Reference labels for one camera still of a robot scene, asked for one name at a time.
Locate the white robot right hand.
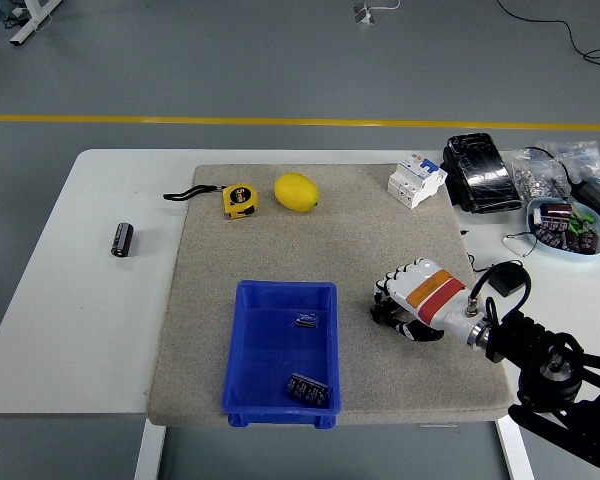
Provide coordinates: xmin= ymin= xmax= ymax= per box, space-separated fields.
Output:
xmin=370 ymin=257 xmax=475 ymax=344

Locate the dark brown cylindrical battery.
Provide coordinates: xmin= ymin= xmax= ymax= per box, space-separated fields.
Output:
xmin=370 ymin=300 xmax=406 ymax=326
xmin=110 ymin=222 xmax=135 ymax=259

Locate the dark battery with white print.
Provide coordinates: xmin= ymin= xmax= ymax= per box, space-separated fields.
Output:
xmin=287 ymin=372 xmax=331 ymax=407

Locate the black wrapped box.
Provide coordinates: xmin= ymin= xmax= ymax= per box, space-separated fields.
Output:
xmin=440 ymin=132 xmax=524 ymax=215

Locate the blue plastic box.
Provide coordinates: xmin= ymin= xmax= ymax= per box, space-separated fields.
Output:
xmin=222 ymin=280 xmax=342 ymax=429

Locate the small black power adapter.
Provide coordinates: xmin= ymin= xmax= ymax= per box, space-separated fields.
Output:
xmin=488 ymin=264 xmax=529 ymax=296

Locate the white blue circuit breaker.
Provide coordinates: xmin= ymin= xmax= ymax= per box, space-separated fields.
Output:
xmin=386 ymin=154 xmax=448 ymax=210

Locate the grey-brown mat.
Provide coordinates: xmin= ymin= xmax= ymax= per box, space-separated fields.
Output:
xmin=145 ymin=163 xmax=515 ymax=427

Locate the light blue bowl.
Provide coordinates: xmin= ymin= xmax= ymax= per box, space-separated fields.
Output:
xmin=525 ymin=197 xmax=600 ymax=263

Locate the large brown capacitor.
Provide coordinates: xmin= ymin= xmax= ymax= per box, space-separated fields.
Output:
xmin=538 ymin=201 xmax=574 ymax=221

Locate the clear bag of metal nuts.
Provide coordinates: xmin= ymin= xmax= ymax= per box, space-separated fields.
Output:
xmin=508 ymin=147 xmax=571 ymax=201

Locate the green plastic part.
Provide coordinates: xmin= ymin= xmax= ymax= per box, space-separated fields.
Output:
xmin=567 ymin=211 xmax=597 ymax=235

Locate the yellow lemon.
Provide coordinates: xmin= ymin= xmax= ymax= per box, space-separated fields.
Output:
xmin=273 ymin=172 xmax=320 ymax=213

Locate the white table leg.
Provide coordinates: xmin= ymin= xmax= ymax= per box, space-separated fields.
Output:
xmin=133 ymin=418 xmax=167 ymax=480
xmin=495 ymin=417 xmax=536 ymax=480

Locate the large black power adapter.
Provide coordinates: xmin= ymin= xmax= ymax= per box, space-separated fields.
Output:
xmin=569 ymin=178 xmax=600 ymax=222

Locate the clear bag of small parts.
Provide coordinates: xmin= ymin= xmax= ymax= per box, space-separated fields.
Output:
xmin=537 ymin=140 xmax=600 ymax=196

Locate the yellow tape measure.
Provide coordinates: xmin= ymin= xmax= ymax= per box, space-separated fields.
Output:
xmin=162 ymin=183 xmax=260 ymax=221

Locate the white table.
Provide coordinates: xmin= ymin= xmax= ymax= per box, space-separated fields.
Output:
xmin=0 ymin=148 xmax=600 ymax=416

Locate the thin looped wire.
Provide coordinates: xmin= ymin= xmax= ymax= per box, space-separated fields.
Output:
xmin=502 ymin=230 xmax=540 ymax=259

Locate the black floor cable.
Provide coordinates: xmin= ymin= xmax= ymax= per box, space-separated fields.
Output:
xmin=494 ymin=0 xmax=600 ymax=74

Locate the white desk foot frame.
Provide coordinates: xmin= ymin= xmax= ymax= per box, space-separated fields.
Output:
xmin=8 ymin=0 xmax=64 ymax=47

